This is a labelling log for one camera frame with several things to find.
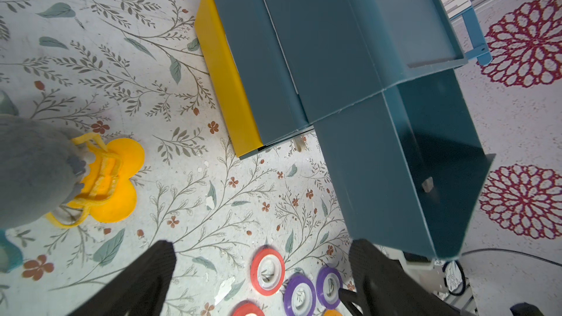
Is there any red tape roll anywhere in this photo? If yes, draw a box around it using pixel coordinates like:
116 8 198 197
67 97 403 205
250 245 285 296
231 301 264 316

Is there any yellow flower toy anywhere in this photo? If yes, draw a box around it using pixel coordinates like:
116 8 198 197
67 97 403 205
45 133 145 229

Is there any teal drawer cabinet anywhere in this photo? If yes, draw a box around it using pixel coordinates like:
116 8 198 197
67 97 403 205
215 0 466 146

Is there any red tape roll upper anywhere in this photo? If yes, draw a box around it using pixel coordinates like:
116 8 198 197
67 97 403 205
250 245 285 296

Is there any orange tape roll left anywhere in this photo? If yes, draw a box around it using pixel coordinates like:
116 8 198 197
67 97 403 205
322 310 342 316

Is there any purple tape roll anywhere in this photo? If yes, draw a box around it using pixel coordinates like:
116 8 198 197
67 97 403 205
283 274 317 316
316 266 343 310

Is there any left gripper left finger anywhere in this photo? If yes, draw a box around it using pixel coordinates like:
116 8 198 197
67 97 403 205
71 240 177 315

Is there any grey plush keychain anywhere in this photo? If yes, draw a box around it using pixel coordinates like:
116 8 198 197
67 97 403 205
1 114 89 230

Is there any white blue toy crib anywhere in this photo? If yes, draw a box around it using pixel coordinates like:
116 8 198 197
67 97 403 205
441 0 493 67

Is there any teal top drawer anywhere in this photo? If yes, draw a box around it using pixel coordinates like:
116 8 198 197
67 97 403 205
314 70 494 260

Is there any yellow bottom drawer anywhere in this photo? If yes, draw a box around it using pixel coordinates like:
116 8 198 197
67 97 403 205
195 0 263 159

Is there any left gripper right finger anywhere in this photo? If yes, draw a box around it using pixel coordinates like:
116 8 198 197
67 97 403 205
338 239 460 315

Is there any red tape roll left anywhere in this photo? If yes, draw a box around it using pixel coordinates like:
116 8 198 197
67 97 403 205
231 301 264 316

